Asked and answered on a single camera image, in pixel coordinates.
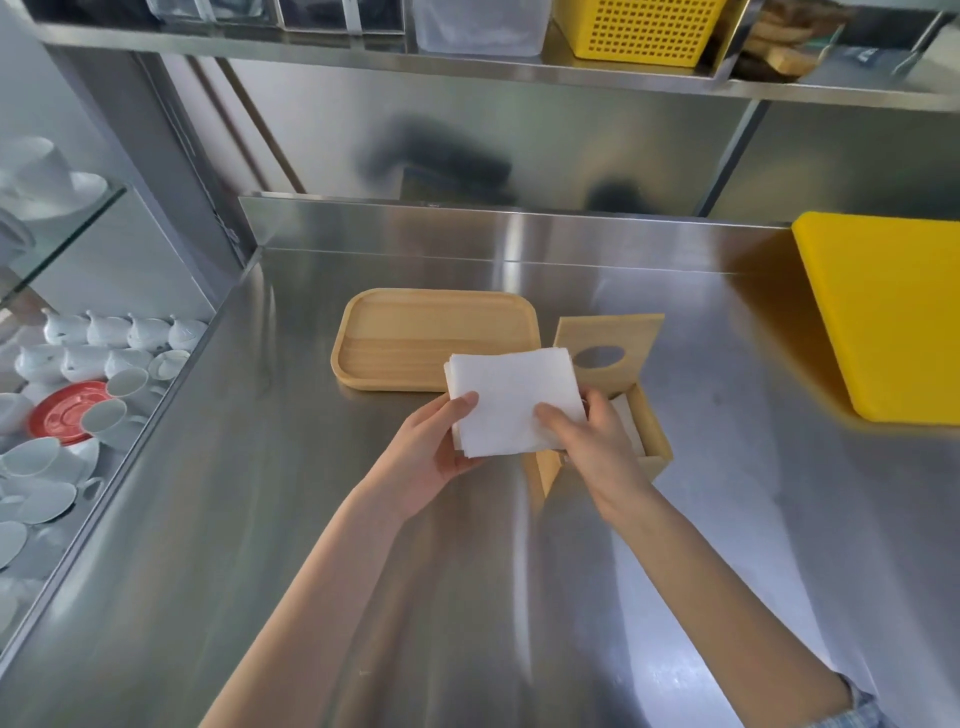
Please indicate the person's right hand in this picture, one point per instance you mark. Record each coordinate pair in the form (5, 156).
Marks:
(604, 457)

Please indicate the person's left hand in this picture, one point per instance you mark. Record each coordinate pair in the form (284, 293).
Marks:
(420, 457)

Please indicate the person's right thumb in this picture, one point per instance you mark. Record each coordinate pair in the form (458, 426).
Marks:
(556, 424)

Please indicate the person's left thumb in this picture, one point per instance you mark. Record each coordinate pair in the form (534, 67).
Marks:
(459, 409)

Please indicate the stack of white paper napkins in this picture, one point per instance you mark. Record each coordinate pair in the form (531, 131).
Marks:
(510, 397)

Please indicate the person's right forearm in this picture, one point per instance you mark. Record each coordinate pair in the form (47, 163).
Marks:
(720, 607)

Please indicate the person's left forearm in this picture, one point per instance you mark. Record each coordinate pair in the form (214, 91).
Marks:
(315, 615)

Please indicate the rectangular wooden tray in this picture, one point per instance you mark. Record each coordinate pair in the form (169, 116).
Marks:
(405, 337)

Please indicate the wooden napkin box with lid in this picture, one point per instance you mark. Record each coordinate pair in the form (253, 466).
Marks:
(652, 435)

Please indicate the stainless steel shelf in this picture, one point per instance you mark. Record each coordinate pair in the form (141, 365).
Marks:
(450, 67)

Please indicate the yellow plastic cutting board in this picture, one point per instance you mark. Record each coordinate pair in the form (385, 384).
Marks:
(892, 315)

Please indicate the group of white creamer jugs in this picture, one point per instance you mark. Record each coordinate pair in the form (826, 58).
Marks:
(105, 334)

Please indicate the translucent plastic container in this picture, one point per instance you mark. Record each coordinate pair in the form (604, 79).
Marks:
(480, 26)

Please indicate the red saucer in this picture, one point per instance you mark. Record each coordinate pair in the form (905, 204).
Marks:
(64, 412)

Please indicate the yellow perforated plastic basket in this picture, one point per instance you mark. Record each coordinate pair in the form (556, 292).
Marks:
(637, 26)

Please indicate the clear container with dark contents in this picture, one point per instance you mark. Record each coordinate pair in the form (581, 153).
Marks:
(341, 15)
(202, 7)

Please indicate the grey plaid sleeve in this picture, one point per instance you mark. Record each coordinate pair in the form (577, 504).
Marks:
(870, 709)

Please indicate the pile of white cups and saucers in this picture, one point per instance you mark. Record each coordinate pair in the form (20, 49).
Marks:
(37, 465)

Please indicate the glass shelf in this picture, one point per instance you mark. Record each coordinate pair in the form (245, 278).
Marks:
(67, 240)

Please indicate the white saucer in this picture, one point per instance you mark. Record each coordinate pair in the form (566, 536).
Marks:
(71, 196)

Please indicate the large white cup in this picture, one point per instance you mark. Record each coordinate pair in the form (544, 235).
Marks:
(37, 169)

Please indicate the metal tongs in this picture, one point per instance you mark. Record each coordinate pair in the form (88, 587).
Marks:
(919, 41)

